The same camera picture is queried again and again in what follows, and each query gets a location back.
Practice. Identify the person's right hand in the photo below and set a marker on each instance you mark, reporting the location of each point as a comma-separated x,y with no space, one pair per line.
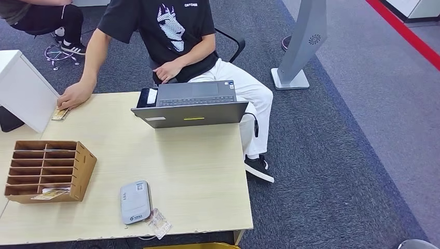
74,97

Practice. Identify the person's left hand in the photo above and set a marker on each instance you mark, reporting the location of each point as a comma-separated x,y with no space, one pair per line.
168,71

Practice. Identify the yellow printed card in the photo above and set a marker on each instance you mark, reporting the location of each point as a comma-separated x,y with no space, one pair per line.
59,115

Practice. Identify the wooden slotted card organiser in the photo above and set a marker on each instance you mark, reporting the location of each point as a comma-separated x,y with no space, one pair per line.
84,170

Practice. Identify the brownish printed key card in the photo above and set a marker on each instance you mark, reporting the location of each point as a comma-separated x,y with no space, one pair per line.
50,195

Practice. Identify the grey card reader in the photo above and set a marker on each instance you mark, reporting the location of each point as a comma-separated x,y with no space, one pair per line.
135,202

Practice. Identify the person's right forearm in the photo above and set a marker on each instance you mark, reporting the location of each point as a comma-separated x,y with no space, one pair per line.
94,62

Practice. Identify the person's left forearm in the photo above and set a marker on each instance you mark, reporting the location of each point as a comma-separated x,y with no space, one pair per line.
199,51

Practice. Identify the person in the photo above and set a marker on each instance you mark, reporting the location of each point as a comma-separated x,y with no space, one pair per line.
151,34
44,17

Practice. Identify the white card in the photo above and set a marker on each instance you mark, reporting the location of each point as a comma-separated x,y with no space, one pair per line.
58,189

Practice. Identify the clear plastic card sleeve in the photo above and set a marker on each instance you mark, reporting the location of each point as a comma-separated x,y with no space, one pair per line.
160,225

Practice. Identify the black smartphone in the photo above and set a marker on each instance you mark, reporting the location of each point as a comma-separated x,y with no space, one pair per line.
143,98

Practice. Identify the grey laptop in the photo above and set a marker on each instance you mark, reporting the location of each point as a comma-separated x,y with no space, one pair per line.
192,117

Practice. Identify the black object under cabinet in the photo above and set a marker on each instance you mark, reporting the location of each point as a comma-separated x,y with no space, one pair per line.
8,120

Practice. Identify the white furniture panel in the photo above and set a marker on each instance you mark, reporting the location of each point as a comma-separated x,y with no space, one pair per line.
91,2

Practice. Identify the black round purple-rimmed object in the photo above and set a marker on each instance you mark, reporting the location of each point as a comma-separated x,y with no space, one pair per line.
285,43

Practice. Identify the grey kiosk stand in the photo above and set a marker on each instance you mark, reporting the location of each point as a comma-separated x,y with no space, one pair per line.
301,41

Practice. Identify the yellow object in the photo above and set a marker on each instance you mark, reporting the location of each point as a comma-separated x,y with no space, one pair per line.
192,246

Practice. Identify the grey rounded object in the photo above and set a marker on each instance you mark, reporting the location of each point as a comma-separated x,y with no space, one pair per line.
416,245

